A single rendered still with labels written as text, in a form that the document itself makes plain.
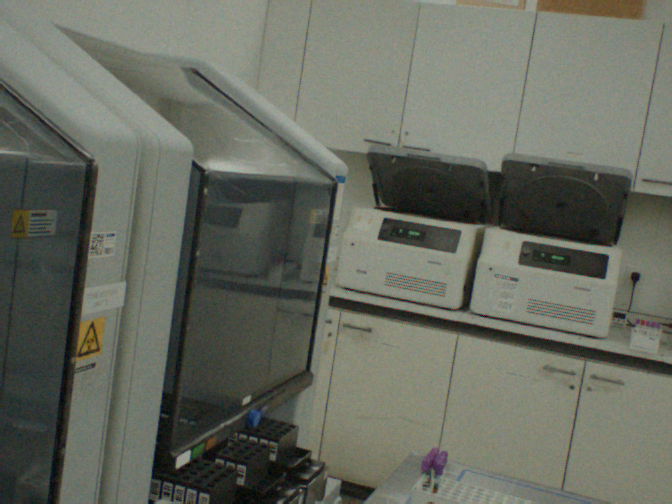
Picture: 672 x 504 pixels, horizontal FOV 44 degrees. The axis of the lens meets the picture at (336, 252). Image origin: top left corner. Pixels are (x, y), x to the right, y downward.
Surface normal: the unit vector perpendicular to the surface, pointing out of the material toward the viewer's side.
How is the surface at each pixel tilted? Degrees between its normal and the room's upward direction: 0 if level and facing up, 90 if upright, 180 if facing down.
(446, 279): 90
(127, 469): 90
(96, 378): 90
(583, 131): 90
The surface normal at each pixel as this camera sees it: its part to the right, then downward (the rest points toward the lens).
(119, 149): 0.94, 0.17
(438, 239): -0.22, -0.47
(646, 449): -0.30, 0.06
